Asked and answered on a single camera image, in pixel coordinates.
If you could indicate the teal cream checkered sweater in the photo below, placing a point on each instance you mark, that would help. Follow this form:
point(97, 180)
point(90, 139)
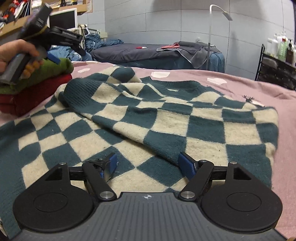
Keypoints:
point(161, 120)

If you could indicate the grey towel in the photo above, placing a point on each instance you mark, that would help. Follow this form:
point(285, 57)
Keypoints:
point(196, 52)

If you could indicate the folded green sweater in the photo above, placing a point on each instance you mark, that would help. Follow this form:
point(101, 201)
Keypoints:
point(53, 71)

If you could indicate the black trolley rack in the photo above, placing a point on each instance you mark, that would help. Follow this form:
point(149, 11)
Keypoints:
point(270, 67)

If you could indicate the folded red sweater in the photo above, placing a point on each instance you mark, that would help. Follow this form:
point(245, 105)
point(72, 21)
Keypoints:
point(34, 92)

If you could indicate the assorted shelf clutter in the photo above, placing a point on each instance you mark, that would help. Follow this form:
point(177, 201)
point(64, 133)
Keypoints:
point(18, 7)

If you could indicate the white machine with screen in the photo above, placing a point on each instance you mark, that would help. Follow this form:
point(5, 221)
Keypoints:
point(64, 18)

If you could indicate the row of bottles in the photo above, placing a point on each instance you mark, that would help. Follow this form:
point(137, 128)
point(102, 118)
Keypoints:
point(282, 48)

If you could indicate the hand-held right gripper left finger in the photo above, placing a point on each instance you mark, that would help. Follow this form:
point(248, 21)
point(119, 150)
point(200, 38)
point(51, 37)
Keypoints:
point(113, 161)

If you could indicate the white floor lamp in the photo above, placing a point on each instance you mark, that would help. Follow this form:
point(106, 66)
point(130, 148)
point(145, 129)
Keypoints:
point(210, 27)

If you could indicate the dark grey massage bed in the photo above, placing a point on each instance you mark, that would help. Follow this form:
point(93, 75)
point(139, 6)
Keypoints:
point(129, 54)

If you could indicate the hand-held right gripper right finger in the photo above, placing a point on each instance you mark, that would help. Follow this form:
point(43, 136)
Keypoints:
point(187, 165)

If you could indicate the pile of blue clothes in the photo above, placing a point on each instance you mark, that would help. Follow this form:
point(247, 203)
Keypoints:
point(97, 42)

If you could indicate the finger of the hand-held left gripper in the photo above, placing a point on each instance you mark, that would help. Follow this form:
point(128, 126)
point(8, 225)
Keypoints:
point(67, 37)
point(53, 59)

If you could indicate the person's left hand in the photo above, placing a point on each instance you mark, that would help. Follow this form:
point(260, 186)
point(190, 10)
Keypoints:
point(16, 47)

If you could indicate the beige box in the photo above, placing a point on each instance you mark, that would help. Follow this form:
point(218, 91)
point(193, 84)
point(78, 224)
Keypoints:
point(103, 34)

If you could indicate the red cloth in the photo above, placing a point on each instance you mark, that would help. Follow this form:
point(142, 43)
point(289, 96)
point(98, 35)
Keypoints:
point(170, 46)

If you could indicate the wooden wall shelf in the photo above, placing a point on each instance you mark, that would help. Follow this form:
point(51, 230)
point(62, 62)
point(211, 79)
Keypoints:
point(9, 27)

